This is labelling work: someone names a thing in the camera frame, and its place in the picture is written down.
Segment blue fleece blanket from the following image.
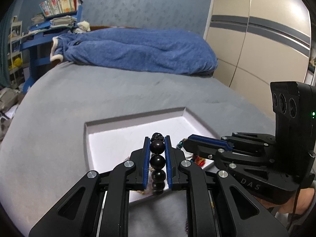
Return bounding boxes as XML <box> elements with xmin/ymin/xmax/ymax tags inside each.
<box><xmin>50</xmin><ymin>28</ymin><xmax>218</xmax><ymax>75</ymax></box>

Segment stack of papers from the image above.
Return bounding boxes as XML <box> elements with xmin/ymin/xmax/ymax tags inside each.
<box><xmin>50</xmin><ymin>16</ymin><xmax>77</xmax><ymax>27</ymax></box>

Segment row of books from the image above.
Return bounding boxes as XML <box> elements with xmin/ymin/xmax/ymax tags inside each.
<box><xmin>39</xmin><ymin>0</ymin><xmax>83</xmax><ymax>18</ymax></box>

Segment red bead gold chain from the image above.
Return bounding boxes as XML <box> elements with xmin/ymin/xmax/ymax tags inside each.
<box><xmin>193</xmin><ymin>155</ymin><xmax>207</xmax><ymax>170</ymax></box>

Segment beige wardrobe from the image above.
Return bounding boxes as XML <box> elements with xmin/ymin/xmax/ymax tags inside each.
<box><xmin>205</xmin><ymin>0</ymin><xmax>312</xmax><ymax>116</ymax></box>

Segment large black bead bracelet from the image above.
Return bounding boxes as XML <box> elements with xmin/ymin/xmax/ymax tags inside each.
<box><xmin>149</xmin><ymin>132</ymin><xmax>167</xmax><ymax>196</ymax></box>

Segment grey bag on floor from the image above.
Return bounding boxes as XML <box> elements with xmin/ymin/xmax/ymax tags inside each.
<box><xmin>0</xmin><ymin>87</ymin><xmax>19</xmax><ymax>113</ymax></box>

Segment blue desk shelf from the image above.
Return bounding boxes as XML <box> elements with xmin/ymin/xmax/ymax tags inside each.
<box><xmin>19</xmin><ymin>5</ymin><xmax>83</xmax><ymax>94</ymax></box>

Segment white storage rack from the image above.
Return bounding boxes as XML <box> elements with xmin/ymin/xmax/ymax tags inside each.
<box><xmin>8</xmin><ymin>16</ymin><xmax>25</xmax><ymax>89</ymax></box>

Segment grey cardboard tray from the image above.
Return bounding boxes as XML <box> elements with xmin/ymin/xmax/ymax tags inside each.
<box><xmin>83</xmin><ymin>106</ymin><xmax>220</xmax><ymax>207</ymax></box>

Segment white plush toy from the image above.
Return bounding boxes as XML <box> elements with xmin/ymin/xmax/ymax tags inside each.
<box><xmin>73</xmin><ymin>20</ymin><xmax>90</xmax><ymax>34</ymax></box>

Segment person's right hand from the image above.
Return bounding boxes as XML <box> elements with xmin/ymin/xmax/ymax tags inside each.
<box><xmin>256</xmin><ymin>188</ymin><xmax>315</xmax><ymax>215</ymax></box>

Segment teal curtain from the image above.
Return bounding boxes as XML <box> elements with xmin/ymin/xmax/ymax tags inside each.
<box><xmin>1</xmin><ymin>11</ymin><xmax>11</xmax><ymax>88</ymax></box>

